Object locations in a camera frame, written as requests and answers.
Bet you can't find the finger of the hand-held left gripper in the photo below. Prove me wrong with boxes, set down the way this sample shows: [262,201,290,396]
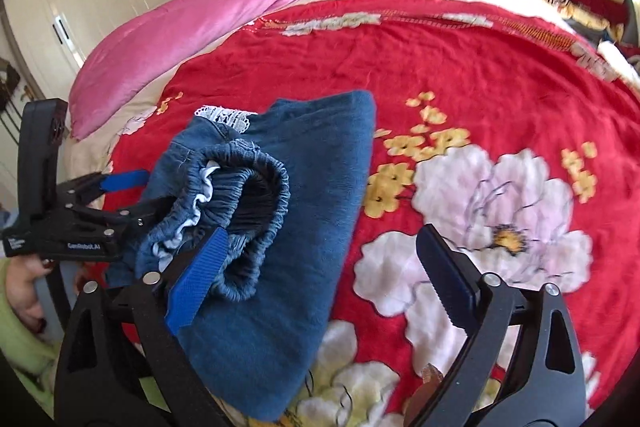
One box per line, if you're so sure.
[75,197,179,234]
[55,171,152,208]

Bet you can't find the person's left forearm green sleeve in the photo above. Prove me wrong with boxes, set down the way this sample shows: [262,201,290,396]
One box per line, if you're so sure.
[0,267,69,416]

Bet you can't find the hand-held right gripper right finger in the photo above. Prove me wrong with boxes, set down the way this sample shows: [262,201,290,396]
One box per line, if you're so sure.
[402,223,589,427]

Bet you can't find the white patterned cloth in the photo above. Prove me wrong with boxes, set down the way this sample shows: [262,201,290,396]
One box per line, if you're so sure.
[597,41,640,88]

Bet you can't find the blue pants with lace trim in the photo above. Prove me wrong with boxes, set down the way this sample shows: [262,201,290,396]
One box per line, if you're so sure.
[105,89,377,422]

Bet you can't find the red floral blanket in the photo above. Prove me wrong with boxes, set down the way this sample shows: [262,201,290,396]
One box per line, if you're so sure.
[107,0,640,427]

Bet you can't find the person's left hand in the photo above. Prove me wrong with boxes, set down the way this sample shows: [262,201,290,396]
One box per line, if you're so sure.
[0,257,57,333]

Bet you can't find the dark hanging rack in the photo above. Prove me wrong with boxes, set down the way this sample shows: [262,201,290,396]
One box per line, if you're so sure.
[0,57,24,148]

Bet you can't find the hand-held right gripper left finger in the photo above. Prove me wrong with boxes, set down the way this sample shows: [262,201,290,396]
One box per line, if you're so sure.
[52,227,241,427]

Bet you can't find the pink quilt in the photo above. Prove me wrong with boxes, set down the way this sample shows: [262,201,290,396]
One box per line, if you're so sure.
[69,0,311,140]

